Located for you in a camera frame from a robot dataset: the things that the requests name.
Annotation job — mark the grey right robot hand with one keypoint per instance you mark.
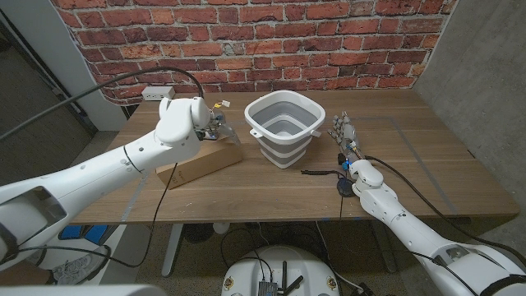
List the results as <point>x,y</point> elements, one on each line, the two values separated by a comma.
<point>348,135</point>

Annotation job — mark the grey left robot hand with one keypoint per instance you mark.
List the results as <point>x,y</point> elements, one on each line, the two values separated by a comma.
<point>220,127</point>

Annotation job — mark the brown cardboard box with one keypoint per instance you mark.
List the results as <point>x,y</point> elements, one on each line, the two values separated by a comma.
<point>197,164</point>

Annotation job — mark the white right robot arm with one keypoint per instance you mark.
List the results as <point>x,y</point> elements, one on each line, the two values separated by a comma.
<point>402,218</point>

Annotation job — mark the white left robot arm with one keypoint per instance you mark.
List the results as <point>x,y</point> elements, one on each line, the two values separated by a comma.
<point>102,172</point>

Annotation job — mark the white grey collapsible bucket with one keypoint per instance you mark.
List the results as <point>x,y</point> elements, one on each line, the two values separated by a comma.
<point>283,154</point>

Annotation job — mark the white power outlet box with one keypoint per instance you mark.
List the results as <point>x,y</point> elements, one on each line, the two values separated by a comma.
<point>158,93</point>

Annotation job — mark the small white round object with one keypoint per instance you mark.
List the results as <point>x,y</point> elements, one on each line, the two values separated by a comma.
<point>222,227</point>

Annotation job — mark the black round floor object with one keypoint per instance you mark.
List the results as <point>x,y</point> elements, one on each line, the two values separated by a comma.
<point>199,233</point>

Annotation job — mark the dark table leg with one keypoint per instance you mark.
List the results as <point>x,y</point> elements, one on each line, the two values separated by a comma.
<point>384,246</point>

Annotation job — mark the white table leg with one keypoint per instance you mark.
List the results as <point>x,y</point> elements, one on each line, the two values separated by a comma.
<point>172,246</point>

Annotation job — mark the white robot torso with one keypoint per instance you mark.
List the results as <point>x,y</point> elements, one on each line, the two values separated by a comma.
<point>246,271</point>

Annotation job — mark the black antenna module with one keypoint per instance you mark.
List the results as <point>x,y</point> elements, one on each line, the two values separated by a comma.
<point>267,288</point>

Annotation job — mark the white blue floor device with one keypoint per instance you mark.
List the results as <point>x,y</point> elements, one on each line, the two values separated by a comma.
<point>82,233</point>

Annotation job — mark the dark grey perforated panel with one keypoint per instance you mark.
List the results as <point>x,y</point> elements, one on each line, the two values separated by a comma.
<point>33,123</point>

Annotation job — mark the grey sneaker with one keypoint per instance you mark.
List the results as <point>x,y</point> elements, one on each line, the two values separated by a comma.
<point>74,269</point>

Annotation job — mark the person's leg brown trousers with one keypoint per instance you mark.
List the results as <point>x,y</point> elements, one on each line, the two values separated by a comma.
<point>24,275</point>

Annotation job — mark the printed brick wall backdrop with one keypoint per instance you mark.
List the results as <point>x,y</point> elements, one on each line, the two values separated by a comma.
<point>287,33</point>

